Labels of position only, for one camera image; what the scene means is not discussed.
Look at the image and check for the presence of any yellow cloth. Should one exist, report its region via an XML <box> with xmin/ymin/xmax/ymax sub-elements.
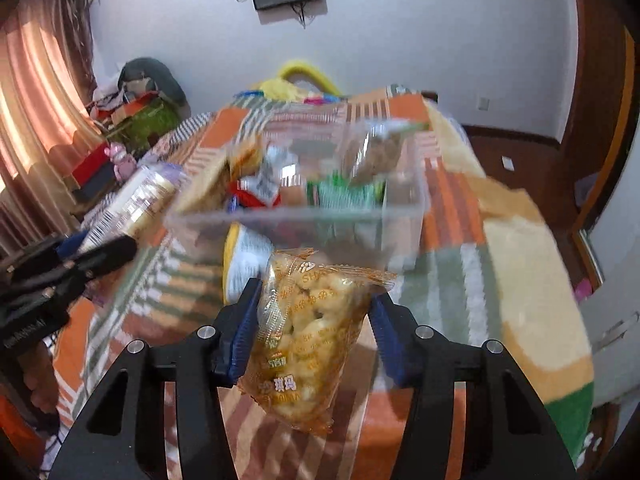
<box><xmin>255</xmin><ymin>77</ymin><xmax>322</xmax><ymax>103</ymax></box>

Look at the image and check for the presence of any red snack packet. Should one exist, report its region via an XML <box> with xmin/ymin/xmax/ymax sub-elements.
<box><xmin>229</xmin><ymin>181</ymin><xmax>281</xmax><ymax>208</ymax></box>

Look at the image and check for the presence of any grey plush toy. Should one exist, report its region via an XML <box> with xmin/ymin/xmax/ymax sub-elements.
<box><xmin>117</xmin><ymin>58</ymin><xmax>186</xmax><ymax>106</ymax></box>

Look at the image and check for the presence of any clear plastic bin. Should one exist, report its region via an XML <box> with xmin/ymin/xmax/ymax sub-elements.
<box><xmin>165</xmin><ymin>112</ymin><xmax>430</xmax><ymax>272</ymax></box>

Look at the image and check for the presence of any green storage box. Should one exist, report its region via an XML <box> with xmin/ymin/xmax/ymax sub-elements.
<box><xmin>105</xmin><ymin>98</ymin><xmax>181</xmax><ymax>157</ymax></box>

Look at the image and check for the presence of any yellow foam tube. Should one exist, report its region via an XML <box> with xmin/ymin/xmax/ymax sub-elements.
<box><xmin>278</xmin><ymin>60</ymin><xmax>343</xmax><ymax>96</ymax></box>

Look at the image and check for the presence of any beige cracker pack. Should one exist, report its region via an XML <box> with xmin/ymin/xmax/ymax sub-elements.
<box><xmin>174</xmin><ymin>151</ymin><xmax>231</xmax><ymax>214</ymax></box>

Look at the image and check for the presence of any red box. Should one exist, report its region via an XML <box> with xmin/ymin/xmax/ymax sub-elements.
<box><xmin>70</xmin><ymin>142</ymin><xmax>115</xmax><ymax>204</ymax></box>

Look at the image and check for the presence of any white appliance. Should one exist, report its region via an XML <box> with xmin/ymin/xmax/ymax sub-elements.
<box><xmin>579</xmin><ymin>238</ymin><xmax>640</xmax><ymax>406</ymax></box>

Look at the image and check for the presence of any rice cracker pack orange label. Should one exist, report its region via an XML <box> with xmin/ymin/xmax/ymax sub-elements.
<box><xmin>229</xmin><ymin>133</ymin><xmax>264</xmax><ymax>181</ymax></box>

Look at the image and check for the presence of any pink plush toy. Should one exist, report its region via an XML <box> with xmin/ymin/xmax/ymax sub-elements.
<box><xmin>104</xmin><ymin>142</ymin><xmax>137</xmax><ymax>182</ymax></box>

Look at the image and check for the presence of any orange puffed snack bag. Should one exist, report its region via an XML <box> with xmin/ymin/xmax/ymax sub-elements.
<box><xmin>239</xmin><ymin>249</ymin><xmax>395</xmax><ymax>436</ymax></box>

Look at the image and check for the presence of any green snack packet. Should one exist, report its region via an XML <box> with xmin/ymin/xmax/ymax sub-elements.
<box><xmin>306</xmin><ymin>174</ymin><xmax>386</xmax><ymax>209</ymax></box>

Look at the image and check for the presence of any brown snack pack gold band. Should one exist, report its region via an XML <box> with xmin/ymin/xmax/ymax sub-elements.
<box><xmin>338</xmin><ymin>119</ymin><xmax>430</xmax><ymax>186</ymax></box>

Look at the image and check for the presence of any wooden door frame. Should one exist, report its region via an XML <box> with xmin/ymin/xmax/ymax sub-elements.
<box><xmin>560</xmin><ymin>0</ymin><xmax>639</xmax><ymax>231</ymax></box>

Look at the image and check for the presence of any long cracker pack barcode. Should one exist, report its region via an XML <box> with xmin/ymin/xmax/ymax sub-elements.
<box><xmin>79</xmin><ymin>162</ymin><xmax>186</xmax><ymax>252</ymax></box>

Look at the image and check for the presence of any left human hand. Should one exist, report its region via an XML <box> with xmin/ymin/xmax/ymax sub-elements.
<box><xmin>20</xmin><ymin>341</ymin><xmax>58</xmax><ymax>414</ymax></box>

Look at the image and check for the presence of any pink orange curtain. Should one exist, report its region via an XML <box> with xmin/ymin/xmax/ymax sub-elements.
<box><xmin>1</xmin><ymin>0</ymin><xmax>102</xmax><ymax>256</ymax></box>

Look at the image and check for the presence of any patchwork orange bed blanket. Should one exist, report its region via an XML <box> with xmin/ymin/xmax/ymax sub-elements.
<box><xmin>54</xmin><ymin>86</ymin><xmax>593</xmax><ymax>479</ymax></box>

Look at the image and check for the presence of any yellow white chip bag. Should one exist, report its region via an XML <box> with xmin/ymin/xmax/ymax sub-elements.
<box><xmin>222</xmin><ymin>222</ymin><xmax>273</xmax><ymax>304</ymax></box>

